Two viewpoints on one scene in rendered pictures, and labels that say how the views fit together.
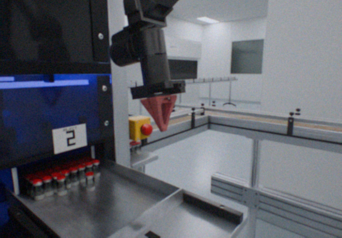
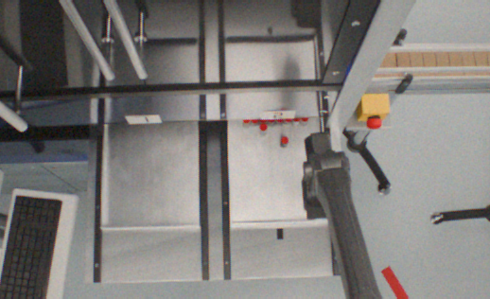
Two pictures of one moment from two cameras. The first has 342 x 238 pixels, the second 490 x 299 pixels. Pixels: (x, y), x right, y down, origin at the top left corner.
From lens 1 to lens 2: 1.20 m
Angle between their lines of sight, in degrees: 70
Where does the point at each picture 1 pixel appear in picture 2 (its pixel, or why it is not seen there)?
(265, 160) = not seen: outside the picture
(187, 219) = (311, 240)
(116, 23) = (364, 65)
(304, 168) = not seen: outside the picture
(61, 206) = (253, 151)
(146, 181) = not seen: hidden behind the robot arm
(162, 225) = (292, 231)
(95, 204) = (273, 169)
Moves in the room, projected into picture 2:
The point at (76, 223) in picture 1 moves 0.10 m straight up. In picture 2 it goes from (251, 181) to (251, 172)
